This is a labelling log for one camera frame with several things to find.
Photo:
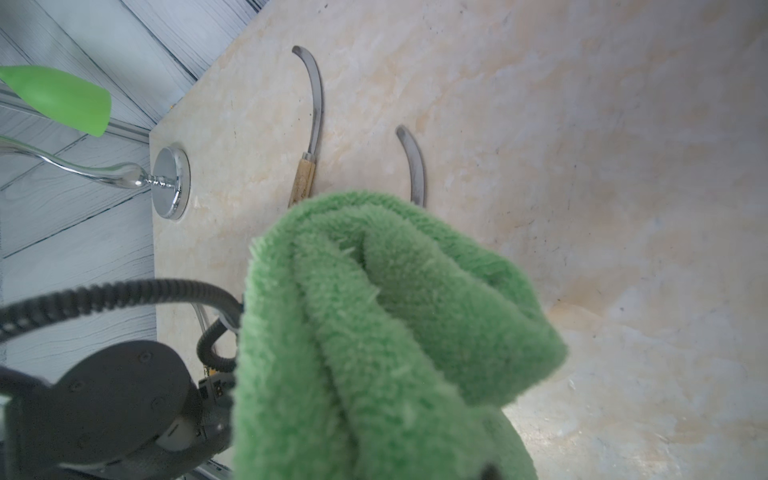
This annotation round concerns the green fluffy rag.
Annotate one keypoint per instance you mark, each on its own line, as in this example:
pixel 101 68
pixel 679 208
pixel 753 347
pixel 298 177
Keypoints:
pixel 379 343

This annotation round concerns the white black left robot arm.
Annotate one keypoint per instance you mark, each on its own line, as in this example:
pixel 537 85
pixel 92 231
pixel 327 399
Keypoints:
pixel 129 411

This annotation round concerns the chrome glass rack stand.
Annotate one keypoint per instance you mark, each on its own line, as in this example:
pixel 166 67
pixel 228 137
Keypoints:
pixel 169 181

